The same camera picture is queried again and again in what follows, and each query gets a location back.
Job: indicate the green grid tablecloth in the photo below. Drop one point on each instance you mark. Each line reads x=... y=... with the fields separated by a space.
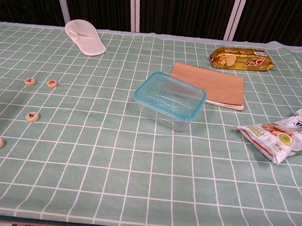
x=145 y=176

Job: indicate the clear container with blue rim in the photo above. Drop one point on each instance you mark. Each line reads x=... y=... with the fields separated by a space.
x=164 y=112

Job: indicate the brown kraft spiral notebook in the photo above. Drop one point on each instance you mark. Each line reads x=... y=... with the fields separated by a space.
x=219 y=84

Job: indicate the white disposable slipper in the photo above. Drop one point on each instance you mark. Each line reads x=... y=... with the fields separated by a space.
x=88 y=41

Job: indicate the gold biscuit pack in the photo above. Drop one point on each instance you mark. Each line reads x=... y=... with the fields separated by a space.
x=240 y=60

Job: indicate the white snack bag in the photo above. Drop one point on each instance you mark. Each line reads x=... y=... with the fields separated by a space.
x=276 y=137

